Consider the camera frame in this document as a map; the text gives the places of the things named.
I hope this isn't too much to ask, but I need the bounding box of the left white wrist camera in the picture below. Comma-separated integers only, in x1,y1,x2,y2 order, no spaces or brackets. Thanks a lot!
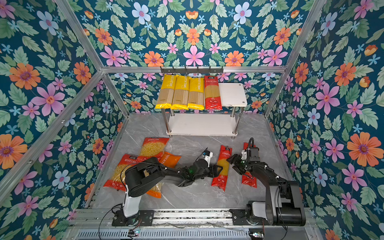
202,150,213,166

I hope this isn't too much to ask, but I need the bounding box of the red spaghetti pack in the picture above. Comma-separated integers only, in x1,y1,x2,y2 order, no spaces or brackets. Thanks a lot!
204,76,223,111
212,145,232,191
242,143,257,189

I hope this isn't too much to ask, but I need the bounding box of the white two-tier shelf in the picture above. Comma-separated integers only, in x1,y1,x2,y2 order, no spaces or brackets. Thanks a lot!
162,83,248,138

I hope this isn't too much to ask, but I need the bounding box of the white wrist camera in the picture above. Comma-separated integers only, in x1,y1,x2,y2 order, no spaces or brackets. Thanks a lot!
241,150,248,162
202,150,213,166

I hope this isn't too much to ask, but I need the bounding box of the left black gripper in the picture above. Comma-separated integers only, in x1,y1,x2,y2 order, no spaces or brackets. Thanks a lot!
194,162,225,181

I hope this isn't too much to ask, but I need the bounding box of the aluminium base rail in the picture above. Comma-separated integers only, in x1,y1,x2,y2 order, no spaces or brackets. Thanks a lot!
68,208,319,232

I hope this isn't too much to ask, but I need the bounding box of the metal hook rail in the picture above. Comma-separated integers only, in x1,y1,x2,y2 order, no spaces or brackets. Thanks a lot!
160,67,224,75

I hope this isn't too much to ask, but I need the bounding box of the red macaroni bag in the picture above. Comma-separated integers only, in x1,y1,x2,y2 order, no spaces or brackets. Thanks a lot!
139,138,170,160
104,154,141,191

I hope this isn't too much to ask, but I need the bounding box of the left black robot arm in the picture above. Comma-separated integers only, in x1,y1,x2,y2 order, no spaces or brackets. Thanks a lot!
112,157,223,227

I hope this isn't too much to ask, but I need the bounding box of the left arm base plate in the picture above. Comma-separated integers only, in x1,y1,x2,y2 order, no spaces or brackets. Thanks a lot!
112,210,155,227

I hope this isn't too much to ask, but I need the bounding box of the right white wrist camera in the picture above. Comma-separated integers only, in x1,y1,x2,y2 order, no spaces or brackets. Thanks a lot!
241,150,248,162

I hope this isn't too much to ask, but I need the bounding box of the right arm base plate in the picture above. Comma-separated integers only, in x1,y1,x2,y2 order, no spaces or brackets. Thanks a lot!
229,209,269,226

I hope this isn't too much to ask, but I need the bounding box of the white vented cable duct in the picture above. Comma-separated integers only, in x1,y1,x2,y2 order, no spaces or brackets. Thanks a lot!
75,229,251,240

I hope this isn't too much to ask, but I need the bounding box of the yellow spaghetti pack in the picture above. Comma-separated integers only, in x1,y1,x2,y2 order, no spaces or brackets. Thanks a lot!
155,75,177,109
171,76,190,110
187,78,205,111

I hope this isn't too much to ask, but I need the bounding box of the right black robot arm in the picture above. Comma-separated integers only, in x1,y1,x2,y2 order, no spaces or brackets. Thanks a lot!
227,147,306,227

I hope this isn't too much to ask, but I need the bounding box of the orange macaroni bag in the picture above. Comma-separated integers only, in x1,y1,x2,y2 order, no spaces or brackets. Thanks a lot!
145,151,182,199

